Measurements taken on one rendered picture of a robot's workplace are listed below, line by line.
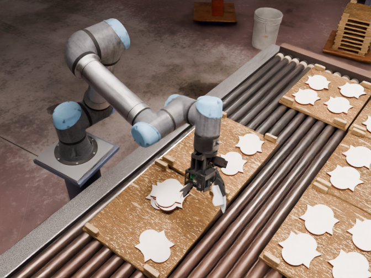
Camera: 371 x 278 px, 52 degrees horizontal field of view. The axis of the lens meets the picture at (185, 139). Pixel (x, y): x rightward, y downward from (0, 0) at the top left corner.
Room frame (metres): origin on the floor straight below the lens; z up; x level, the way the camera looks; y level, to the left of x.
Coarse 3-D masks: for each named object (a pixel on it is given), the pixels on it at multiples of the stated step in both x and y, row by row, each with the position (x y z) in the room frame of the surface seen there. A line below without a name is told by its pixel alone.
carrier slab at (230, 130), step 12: (228, 120) 1.38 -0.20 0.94; (192, 132) 1.29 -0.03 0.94; (228, 132) 1.30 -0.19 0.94; (240, 132) 1.30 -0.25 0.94; (252, 132) 1.30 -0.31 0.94; (180, 144) 1.21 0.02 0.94; (192, 144) 1.21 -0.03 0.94; (228, 144) 1.22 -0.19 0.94; (264, 144) 1.23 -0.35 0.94; (276, 144) 1.23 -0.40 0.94; (180, 156) 1.14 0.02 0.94; (252, 156) 1.15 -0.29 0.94; (264, 156) 1.15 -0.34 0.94; (180, 168) 1.07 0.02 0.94; (252, 168) 1.08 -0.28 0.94; (228, 180) 1.01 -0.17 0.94; (240, 180) 1.01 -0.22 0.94
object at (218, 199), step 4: (212, 188) 0.74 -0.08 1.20; (216, 188) 0.75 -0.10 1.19; (216, 192) 0.74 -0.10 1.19; (220, 192) 0.74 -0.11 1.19; (216, 196) 0.73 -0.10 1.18; (220, 196) 0.73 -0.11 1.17; (224, 196) 0.73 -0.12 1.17; (216, 200) 0.71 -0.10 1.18; (220, 200) 0.72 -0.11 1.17; (224, 200) 0.73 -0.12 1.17; (216, 204) 0.70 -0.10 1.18; (220, 204) 0.71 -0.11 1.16; (224, 204) 0.72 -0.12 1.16; (224, 208) 0.71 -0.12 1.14; (224, 212) 0.71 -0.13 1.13
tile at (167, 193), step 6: (168, 180) 0.97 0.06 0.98; (174, 180) 0.97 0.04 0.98; (162, 186) 0.93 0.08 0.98; (168, 186) 0.94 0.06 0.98; (174, 186) 0.94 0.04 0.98; (180, 186) 0.94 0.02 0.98; (156, 192) 0.91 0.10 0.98; (162, 192) 0.91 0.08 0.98; (168, 192) 0.91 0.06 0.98; (174, 192) 0.91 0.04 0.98; (180, 192) 0.91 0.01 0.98; (156, 198) 0.88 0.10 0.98; (162, 198) 0.88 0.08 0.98; (168, 198) 0.88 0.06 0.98; (174, 198) 0.88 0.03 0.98; (180, 198) 0.88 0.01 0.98; (162, 204) 0.85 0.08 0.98; (168, 204) 0.85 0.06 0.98
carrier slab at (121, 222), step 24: (168, 168) 1.07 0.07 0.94; (144, 192) 0.94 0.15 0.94; (192, 192) 0.94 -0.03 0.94; (96, 216) 0.82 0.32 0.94; (120, 216) 0.82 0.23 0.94; (144, 216) 0.82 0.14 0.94; (168, 216) 0.83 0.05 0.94; (192, 216) 0.83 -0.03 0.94; (120, 240) 0.72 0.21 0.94; (192, 240) 0.73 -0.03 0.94; (144, 264) 0.64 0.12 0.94; (168, 264) 0.64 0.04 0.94
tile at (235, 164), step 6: (222, 156) 1.13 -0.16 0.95; (228, 156) 1.13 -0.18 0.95; (234, 156) 1.14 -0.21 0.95; (240, 156) 1.14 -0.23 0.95; (228, 162) 1.10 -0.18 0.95; (234, 162) 1.10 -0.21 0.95; (240, 162) 1.10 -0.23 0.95; (246, 162) 1.11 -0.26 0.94; (222, 168) 1.06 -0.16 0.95; (228, 168) 1.06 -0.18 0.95; (234, 168) 1.07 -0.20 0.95; (240, 168) 1.07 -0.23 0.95; (228, 174) 1.03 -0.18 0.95; (234, 174) 1.03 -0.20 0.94
